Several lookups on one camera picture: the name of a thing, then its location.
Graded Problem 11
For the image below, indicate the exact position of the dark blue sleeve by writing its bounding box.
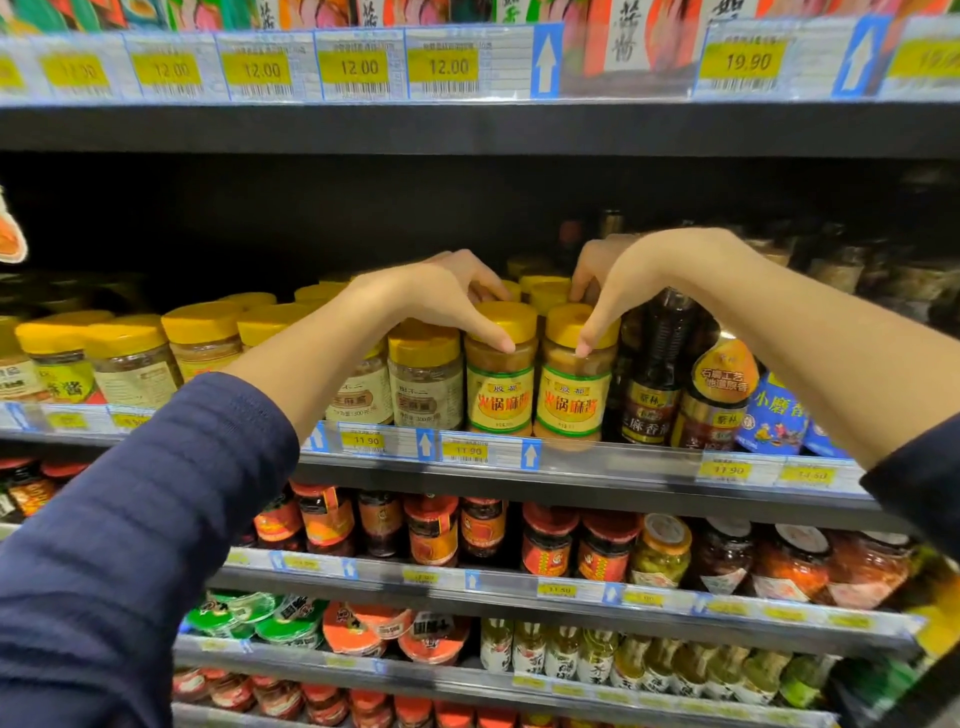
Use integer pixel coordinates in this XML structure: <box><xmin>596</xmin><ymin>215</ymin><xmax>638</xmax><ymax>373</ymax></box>
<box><xmin>0</xmin><ymin>372</ymin><xmax>301</xmax><ymax>728</ymax></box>
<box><xmin>860</xmin><ymin>412</ymin><xmax>960</xmax><ymax>564</ymax></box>

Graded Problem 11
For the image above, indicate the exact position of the row of dark glass bottles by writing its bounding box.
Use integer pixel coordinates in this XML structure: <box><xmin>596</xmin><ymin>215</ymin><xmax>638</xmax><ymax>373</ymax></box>
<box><xmin>554</xmin><ymin>209</ymin><xmax>960</xmax><ymax>460</ymax></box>

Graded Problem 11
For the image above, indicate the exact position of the group of gold lid jars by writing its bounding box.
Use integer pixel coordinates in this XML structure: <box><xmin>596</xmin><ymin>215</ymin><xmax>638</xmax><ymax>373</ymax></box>
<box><xmin>0</xmin><ymin>273</ymin><xmax>46</xmax><ymax>404</ymax></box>

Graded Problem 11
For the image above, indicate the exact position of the person's right hand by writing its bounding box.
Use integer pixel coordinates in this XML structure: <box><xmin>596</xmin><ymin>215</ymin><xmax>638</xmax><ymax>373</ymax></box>
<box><xmin>569</xmin><ymin>227</ymin><xmax>755</xmax><ymax>360</ymax></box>

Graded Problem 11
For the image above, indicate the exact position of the red yellow label paste jar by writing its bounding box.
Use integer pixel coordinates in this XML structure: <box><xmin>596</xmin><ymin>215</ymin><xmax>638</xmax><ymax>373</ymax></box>
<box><xmin>14</xmin><ymin>311</ymin><xmax>108</xmax><ymax>406</ymax></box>

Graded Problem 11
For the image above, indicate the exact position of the person's left forearm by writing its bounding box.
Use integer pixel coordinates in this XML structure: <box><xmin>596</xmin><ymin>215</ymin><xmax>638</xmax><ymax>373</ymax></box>
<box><xmin>224</xmin><ymin>277</ymin><xmax>376</xmax><ymax>444</ymax></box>

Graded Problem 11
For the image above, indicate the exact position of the dark blue right sleeve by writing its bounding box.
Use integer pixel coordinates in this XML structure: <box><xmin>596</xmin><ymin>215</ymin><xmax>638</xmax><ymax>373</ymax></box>
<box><xmin>860</xmin><ymin>412</ymin><xmax>960</xmax><ymax>564</ymax></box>

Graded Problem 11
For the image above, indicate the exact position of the row of small red cap jars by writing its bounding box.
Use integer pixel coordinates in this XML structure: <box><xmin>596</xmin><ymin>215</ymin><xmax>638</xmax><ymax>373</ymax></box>
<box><xmin>172</xmin><ymin>667</ymin><xmax>601</xmax><ymax>728</ymax></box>

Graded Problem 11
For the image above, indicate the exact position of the person's right forearm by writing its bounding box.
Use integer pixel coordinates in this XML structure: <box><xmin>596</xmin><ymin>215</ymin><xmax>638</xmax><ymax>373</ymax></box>
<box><xmin>712</xmin><ymin>239</ymin><xmax>960</xmax><ymax>470</ymax></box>

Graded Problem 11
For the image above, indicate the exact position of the row of illustrated label jars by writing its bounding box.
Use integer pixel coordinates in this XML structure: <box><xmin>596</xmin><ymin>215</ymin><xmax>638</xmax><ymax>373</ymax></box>
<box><xmin>0</xmin><ymin>0</ymin><xmax>960</xmax><ymax>76</ymax></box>

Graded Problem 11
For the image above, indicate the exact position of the dark blue left sleeve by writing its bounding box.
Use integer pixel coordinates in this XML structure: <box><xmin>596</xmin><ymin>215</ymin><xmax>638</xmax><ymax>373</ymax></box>
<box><xmin>0</xmin><ymin>372</ymin><xmax>301</xmax><ymax>728</ymax></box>

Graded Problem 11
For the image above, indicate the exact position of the noodle picture hanging sign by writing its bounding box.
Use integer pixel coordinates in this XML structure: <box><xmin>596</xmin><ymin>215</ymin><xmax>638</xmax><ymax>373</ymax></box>
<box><xmin>0</xmin><ymin>187</ymin><xmax>30</xmax><ymax>265</ymax></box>

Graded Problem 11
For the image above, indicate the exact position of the row of red lid jars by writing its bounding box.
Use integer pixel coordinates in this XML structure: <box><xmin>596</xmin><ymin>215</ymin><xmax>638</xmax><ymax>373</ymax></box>
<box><xmin>0</xmin><ymin>457</ymin><xmax>918</xmax><ymax>610</ymax></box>

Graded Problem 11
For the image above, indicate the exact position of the person's left hand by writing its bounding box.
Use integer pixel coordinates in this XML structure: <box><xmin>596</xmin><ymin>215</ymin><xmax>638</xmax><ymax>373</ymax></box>
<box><xmin>341</xmin><ymin>248</ymin><xmax>519</xmax><ymax>355</ymax></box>

